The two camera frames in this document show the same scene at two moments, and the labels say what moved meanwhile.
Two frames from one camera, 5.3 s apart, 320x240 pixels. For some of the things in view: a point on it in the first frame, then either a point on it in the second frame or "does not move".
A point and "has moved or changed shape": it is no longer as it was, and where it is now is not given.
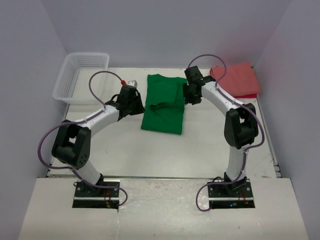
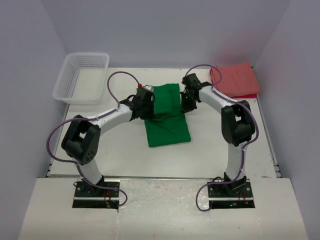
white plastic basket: [72, 85] does not move
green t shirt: [164, 104] has moved or changed shape
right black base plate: [236, 194] does not move
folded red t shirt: [247, 96] does not move
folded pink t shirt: [239, 80] does not move
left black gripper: [139, 109] -> [151, 114]
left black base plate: [90, 196] does not move
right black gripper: [191, 101] -> [186, 108]
